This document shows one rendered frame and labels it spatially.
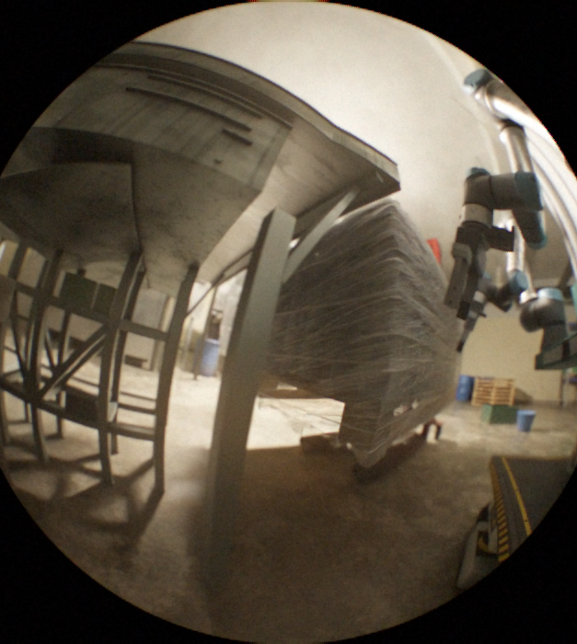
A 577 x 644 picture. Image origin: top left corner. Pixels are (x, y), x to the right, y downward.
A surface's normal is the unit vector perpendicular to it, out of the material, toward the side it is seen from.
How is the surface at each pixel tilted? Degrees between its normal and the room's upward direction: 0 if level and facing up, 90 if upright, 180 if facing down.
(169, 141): 90
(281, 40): 180
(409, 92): 180
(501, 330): 90
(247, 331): 90
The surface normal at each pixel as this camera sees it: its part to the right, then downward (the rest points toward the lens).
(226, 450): 0.58, -0.04
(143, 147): -0.19, 0.97
